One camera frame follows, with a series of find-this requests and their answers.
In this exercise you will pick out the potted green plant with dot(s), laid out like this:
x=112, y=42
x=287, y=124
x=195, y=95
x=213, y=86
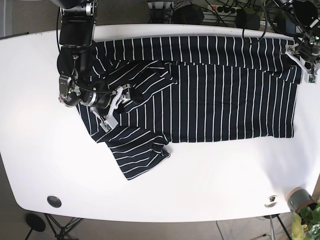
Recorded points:
x=306, y=215

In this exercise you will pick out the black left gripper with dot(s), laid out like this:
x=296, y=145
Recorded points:
x=306, y=54

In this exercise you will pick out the black tripod stand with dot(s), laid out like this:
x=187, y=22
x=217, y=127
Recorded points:
x=37, y=224

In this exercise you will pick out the black table grommet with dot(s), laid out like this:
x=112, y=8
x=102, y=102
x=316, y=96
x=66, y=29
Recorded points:
x=54, y=201

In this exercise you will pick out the silver table grommet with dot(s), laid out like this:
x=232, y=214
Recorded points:
x=271, y=201

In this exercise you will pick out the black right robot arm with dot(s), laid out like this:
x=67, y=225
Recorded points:
x=74, y=62

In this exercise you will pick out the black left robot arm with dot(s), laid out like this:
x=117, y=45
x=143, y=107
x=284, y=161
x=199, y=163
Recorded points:
x=298, y=19

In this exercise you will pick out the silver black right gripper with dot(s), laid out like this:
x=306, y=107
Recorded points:
x=72, y=93

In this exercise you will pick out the navy white striped T-shirt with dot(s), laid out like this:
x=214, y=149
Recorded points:
x=191, y=89

